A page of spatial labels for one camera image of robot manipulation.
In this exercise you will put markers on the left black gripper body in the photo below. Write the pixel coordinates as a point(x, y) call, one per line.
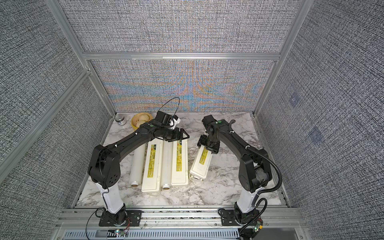
point(170, 134)

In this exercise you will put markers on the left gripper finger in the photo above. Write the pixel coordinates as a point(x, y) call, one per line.
point(183, 134)
point(179, 140)

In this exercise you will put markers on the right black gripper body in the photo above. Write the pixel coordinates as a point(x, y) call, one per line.
point(210, 145)

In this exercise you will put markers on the white wrap dispenser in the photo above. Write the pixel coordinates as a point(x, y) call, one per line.
point(200, 167)
point(180, 175)
point(153, 167)

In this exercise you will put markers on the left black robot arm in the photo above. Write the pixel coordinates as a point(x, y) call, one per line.
point(104, 168)

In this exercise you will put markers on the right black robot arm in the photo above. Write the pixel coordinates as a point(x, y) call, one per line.
point(254, 171)

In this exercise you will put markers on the middle plastic wrap roll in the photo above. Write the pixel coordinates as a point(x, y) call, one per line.
point(166, 174)

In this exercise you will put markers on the plastic wrap roll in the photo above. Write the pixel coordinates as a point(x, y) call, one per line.
point(166, 174)
point(136, 174)

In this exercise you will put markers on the left plastic wrap roll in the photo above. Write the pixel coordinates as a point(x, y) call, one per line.
point(136, 174)

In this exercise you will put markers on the yellow bowl with buns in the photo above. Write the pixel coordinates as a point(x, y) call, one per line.
point(139, 119)

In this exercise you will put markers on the small silver tin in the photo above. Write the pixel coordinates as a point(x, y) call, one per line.
point(120, 119)

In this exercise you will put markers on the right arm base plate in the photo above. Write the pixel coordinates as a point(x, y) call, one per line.
point(232, 217)

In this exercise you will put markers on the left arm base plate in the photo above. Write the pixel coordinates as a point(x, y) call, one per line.
point(131, 218)

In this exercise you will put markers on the aluminium mounting rail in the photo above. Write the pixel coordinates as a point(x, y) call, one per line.
point(201, 217)

